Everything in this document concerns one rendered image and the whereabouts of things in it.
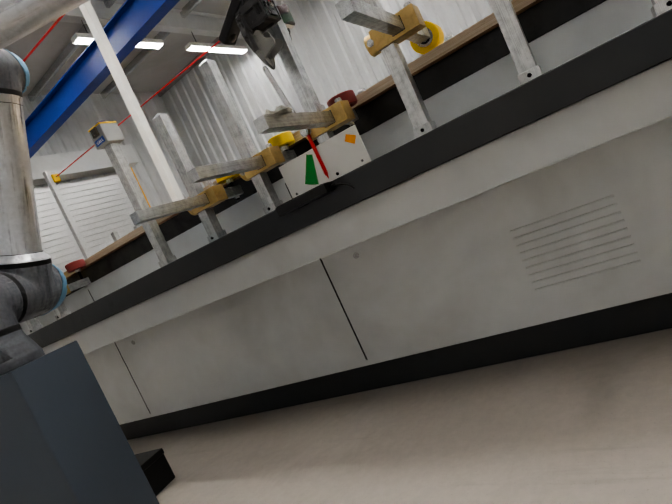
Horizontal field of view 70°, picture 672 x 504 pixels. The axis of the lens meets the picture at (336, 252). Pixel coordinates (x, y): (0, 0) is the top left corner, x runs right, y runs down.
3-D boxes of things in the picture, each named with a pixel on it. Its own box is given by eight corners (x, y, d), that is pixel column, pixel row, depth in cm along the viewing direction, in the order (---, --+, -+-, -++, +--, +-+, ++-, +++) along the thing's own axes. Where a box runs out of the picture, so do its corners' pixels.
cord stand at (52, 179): (113, 304, 363) (46, 169, 356) (107, 307, 368) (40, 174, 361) (122, 300, 370) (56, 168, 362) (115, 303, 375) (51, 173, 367)
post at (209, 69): (277, 213, 138) (205, 57, 135) (269, 217, 140) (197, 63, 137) (284, 211, 141) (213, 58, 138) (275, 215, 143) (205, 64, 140)
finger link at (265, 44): (280, 57, 114) (262, 21, 114) (263, 71, 118) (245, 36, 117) (287, 58, 117) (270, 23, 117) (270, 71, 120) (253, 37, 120)
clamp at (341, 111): (347, 118, 120) (339, 100, 120) (306, 142, 127) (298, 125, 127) (357, 118, 125) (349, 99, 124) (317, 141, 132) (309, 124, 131)
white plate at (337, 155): (370, 161, 120) (354, 124, 119) (293, 200, 134) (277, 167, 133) (371, 161, 121) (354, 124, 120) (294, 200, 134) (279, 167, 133)
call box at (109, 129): (108, 143, 160) (98, 121, 159) (97, 152, 163) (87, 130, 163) (126, 141, 166) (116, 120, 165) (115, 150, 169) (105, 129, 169)
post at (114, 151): (168, 264, 164) (109, 142, 161) (159, 268, 167) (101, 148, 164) (177, 260, 168) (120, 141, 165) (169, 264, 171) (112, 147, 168)
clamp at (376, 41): (419, 23, 106) (409, 1, 105) (368, 56, 113) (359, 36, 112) (427, 27, 111) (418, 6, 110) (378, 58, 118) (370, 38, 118)
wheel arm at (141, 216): (142, 224, 126) (135, 209, 125) (135, 228, 127) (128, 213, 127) (245, 195, 162) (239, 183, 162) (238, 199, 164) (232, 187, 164)
